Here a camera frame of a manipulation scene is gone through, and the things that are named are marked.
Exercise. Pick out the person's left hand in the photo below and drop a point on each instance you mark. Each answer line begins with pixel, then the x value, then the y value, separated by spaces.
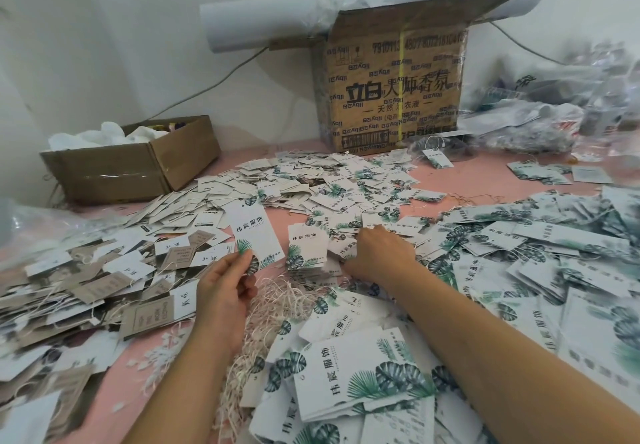
pixel 225 294

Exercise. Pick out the person's right hand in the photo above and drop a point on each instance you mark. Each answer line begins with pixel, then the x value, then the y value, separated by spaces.
pixel 380 254

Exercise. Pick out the single white leaf print tag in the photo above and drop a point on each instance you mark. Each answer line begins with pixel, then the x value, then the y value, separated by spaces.
pixel 255 234

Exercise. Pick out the heap of small tags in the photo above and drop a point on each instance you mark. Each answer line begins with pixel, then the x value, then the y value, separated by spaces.
pixel 290 184

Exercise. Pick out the pile of brown white tags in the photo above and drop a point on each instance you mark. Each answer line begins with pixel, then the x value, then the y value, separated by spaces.
pixel 80 294

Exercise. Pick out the pile of green leaf tags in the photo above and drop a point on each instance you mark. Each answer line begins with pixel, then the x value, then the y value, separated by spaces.
pixel 540 279

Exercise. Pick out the person's left forearm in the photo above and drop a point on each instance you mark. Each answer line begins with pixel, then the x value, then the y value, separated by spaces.
pixel 180 399

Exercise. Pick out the person's right forearm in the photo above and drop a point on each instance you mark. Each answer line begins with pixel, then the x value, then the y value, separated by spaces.
pixel 520 354

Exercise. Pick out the small open cardboard box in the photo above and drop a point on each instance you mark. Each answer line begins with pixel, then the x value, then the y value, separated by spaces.
pixel 130 159

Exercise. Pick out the large printed cardboard box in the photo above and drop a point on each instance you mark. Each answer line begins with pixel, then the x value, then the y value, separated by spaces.
pixel 392 84

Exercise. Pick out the clear plastic bag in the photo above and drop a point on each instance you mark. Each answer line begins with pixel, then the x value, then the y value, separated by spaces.
pixel 40 227

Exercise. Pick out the white crumpled material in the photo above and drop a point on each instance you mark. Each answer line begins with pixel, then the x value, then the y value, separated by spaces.
pixel 105 135

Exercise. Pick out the heap of clear plastic bags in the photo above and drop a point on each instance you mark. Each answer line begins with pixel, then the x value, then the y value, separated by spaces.
pixel 560 114

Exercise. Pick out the white roll in plastic wrap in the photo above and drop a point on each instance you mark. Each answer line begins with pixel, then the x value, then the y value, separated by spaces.
pixel 265 17

